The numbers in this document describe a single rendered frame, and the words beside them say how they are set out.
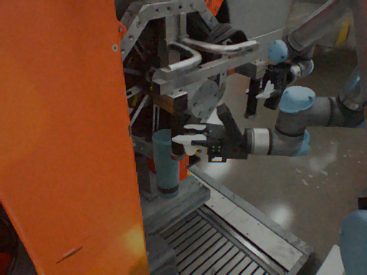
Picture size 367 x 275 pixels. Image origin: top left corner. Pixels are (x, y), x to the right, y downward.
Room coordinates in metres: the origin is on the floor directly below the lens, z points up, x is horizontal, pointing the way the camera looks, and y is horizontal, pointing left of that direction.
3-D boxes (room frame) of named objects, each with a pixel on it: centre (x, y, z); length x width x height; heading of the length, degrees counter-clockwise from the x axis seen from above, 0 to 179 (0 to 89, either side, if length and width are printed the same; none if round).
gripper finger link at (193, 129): (0.66, -0.02, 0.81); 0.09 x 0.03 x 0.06; 78
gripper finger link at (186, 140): (0.61, -0.01, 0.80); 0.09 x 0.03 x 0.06; 96
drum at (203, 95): (0.87, 0.00, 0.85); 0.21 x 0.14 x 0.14; 42
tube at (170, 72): (0.77, 0.04, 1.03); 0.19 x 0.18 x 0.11; 42
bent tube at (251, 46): (0.90, -0.11, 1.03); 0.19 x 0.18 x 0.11; 42
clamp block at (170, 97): (0.66, 0.04, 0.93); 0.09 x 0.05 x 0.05; 42
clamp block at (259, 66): (0.89, -0.22, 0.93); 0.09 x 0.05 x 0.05; 42
